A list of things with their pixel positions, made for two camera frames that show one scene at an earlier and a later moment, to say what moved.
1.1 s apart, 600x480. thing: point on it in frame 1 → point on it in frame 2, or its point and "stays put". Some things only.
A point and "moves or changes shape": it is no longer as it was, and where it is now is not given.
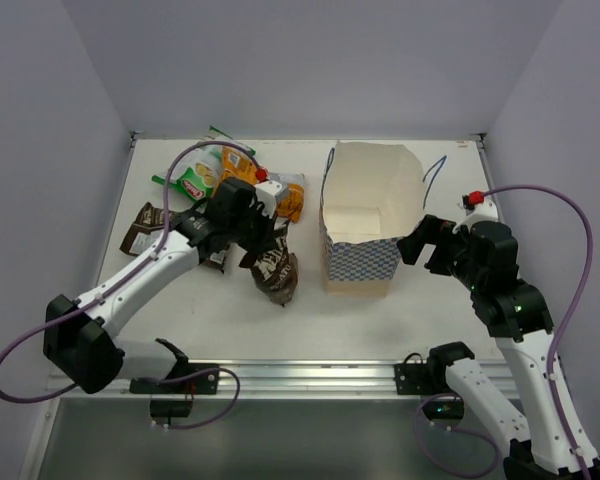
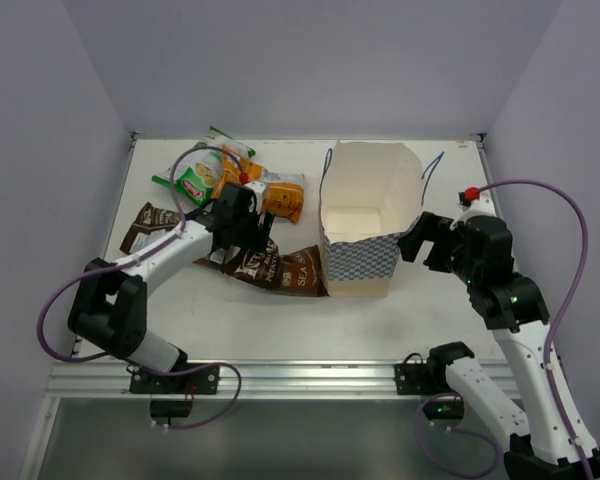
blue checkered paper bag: x=372 y=196 stays put
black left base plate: x=199 y=384 stays put
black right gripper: x=434 y=230 stays put
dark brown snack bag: x=276 y=274 moves or changes shape
